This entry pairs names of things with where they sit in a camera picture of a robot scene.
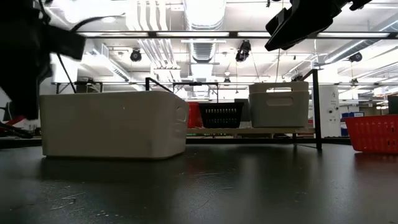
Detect black background rig frame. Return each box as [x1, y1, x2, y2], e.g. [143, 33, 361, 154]
[55, 81, 103, 94]

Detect clear container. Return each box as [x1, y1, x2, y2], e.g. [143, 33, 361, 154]
[39, 90, 190, 160]

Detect dark monitor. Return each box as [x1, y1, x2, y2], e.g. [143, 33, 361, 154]
[387, 95, 398, 115]

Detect white pillar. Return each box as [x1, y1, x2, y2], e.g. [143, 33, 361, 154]
[320, 85, 342, 138]

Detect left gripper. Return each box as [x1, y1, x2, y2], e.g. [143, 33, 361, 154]
[0, 0, 86, 121]

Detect overhead light bar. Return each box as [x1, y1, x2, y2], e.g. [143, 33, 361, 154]
[74, 30, 398, 40]

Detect black tube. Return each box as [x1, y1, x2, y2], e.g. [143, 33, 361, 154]
[0, 123, 34, 139]

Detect black table mat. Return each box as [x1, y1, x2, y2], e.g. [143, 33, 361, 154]
[0, 144, 398, 224]

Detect red bar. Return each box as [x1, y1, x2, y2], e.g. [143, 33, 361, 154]
[0, 114, 27, 128]

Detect black slotted plastic basket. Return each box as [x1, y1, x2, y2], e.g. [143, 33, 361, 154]
[264, 0, 348, 52]
[198, 102, 246, 129]

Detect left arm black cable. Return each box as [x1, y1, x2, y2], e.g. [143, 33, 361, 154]
[57, 12, 126, 94]

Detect white plastic basket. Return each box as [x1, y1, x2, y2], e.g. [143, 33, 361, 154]
[248, 90, 310, 128]
[248, 81, 310, 94]

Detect black hanging spotlight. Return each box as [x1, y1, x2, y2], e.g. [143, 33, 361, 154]
[235, 39, 252, 63]
[348, 51, 363, 63]
[129, 49, 143, 62]

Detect blue storage bins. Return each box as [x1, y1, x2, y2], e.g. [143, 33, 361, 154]
[341, 111, 365, 119]

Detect wooden cutting board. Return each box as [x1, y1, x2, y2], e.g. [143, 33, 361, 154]
[145, 68, 323, 151]

